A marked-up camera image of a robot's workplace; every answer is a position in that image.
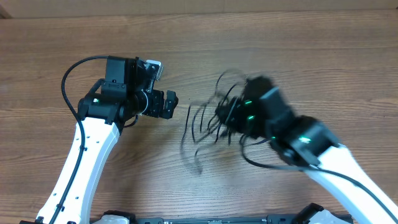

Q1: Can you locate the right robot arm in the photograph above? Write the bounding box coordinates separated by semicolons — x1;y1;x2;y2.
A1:
215;77;397;223

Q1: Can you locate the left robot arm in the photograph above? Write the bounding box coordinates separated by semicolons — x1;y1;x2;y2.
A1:
34;56;178;223

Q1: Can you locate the black cable bundle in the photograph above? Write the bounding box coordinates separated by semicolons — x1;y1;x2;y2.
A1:
180;68;249;174

